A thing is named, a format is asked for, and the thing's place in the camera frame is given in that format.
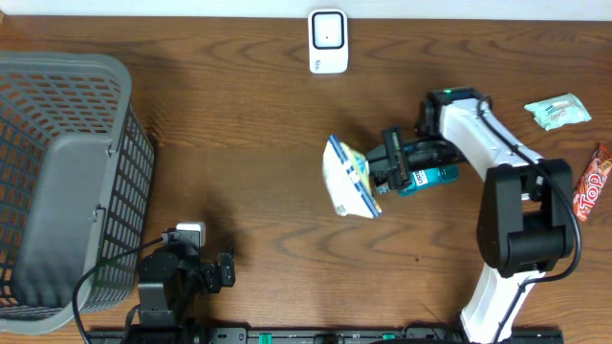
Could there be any yellow snack bag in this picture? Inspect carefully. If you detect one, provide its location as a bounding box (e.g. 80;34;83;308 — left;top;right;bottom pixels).
322;135;383;219

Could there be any blue mouthwash bottle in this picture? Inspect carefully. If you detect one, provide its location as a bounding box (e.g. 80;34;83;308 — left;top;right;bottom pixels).
397;165;459;197

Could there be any teal wet wipes pack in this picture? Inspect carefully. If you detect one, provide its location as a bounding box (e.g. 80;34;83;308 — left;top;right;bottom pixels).
524;93;592;131

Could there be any brown Top chocolate bar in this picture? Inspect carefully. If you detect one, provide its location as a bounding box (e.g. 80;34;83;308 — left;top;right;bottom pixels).
573;143;611;222

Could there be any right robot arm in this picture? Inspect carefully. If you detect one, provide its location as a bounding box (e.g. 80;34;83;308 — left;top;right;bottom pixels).
366;87;581;343

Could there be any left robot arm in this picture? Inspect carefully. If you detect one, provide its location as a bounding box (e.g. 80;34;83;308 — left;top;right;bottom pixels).
121;242;236;344

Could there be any white barcode scanner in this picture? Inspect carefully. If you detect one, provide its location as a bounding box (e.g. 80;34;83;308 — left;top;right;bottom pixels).
307;9;349;75

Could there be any grey plastic shopping basket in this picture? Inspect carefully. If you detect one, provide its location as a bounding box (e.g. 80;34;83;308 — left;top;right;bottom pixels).
1;52;155;335

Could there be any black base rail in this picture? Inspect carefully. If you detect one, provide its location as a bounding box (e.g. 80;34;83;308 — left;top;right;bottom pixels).
84;326;565;344

